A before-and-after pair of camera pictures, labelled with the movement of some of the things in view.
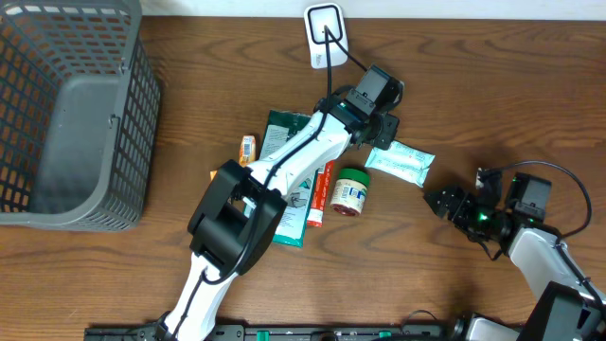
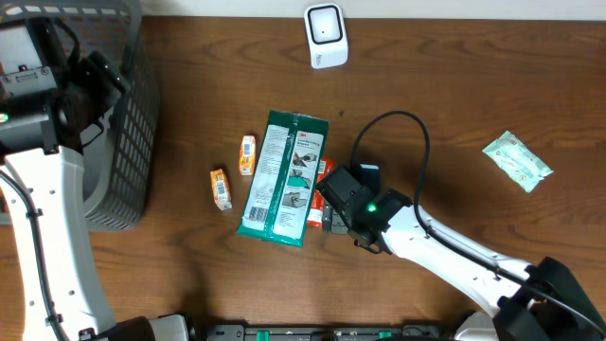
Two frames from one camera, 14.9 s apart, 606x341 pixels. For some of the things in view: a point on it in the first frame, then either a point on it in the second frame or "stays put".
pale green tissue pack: (401, 161) to (524, 165)
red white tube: (318, 203) stays put
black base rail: (284, 332) stays put
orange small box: (247, 153) stays put
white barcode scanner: (317, 17) stays put
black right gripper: (456, 214) to (331, 220)
